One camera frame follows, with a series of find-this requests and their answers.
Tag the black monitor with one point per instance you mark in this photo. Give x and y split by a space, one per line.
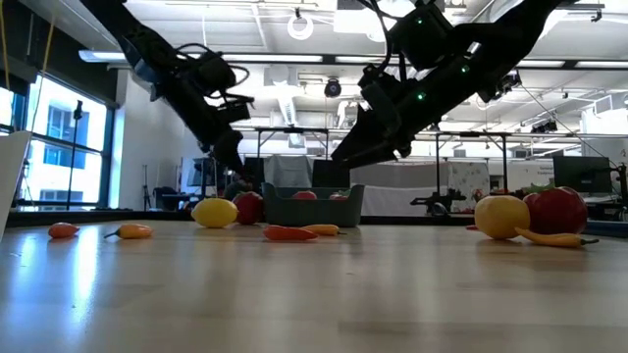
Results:
331 172
203 171
255 169
582 174

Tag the person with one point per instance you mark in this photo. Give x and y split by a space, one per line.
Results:
235 187

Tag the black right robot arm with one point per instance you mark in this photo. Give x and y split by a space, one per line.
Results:
490 44

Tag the large window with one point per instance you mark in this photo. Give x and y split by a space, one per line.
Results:
54 171

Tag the black background robot device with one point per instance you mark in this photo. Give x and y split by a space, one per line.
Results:
436 202

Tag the black aluminium table frame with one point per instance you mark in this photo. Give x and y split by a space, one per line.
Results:
417 220

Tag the black ceiling camera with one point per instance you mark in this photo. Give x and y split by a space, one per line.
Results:
332 88

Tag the black metal rig frame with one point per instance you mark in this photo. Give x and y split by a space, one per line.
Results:
259 142
437 166

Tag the orange chili pepper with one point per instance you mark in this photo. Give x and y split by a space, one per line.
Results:
321 229
133 231

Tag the black ceiling spotlight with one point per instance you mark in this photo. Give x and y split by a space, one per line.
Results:
510 81
543 126

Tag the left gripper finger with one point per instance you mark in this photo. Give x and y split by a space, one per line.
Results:
219 147
234 149

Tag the white plastic tray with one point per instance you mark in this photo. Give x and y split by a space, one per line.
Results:
10 166

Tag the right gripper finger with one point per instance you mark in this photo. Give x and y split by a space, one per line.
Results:
363 142

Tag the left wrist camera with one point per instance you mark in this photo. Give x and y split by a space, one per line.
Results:
234 112

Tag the white cloth sheet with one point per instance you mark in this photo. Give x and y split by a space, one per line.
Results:
402 191

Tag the long yellow-orange chili pepper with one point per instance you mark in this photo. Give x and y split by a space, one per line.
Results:
554 239

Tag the black light stand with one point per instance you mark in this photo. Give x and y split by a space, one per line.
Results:
77 110

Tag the floral patterned cloth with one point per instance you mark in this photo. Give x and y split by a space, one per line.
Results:
468 179

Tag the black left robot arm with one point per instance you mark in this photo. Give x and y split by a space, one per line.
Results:
147 44

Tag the yellow lemon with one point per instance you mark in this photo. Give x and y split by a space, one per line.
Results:
500 216
214 213

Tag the blue-grey plastic basket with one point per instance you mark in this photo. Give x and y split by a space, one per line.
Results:
314 211

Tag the red-orange chili pepper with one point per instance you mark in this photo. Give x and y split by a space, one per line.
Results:
63 230

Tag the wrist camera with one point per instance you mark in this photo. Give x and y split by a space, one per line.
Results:
378 95
234 112

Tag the thin black tripod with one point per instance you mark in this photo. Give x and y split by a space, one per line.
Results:
145 193

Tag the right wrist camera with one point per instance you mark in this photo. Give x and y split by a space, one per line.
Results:
378 95

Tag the black equipment stand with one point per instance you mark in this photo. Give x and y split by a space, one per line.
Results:
623 186

